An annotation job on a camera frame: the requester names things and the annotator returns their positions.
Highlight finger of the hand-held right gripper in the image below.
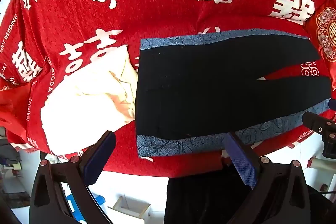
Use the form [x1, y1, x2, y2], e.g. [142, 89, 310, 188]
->
[302, 112, 336, 136]

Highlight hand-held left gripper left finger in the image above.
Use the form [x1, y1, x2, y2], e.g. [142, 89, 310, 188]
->
[29, 130, 117, 224]

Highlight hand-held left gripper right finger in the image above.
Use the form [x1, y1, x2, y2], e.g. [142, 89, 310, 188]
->
[223, 132, 311, 224]

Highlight black pants with blue trim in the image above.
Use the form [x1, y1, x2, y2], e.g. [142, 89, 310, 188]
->
[134, 30, 332, 157]

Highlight white roll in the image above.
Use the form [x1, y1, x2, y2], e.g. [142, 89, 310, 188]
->
[308, 157, 336, 170]

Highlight blue plastic item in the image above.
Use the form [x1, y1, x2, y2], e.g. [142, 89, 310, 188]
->
[66, 194, 106, 224]

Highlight person's dark clothing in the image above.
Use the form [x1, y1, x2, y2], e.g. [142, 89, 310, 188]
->
[164, 164, 336, 224]

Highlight white cardboard box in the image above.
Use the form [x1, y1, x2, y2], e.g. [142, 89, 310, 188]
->
[106, 196, 152, 220]

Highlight cream white cloth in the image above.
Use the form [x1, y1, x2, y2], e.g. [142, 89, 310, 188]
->
[41, 45, 139, 155]

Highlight red embroidered pillow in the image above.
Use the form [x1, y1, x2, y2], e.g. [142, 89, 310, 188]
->
[303, 0, 336, 62]

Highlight red printed blanket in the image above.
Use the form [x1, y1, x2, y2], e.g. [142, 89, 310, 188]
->
[0, 0, 336, 179]

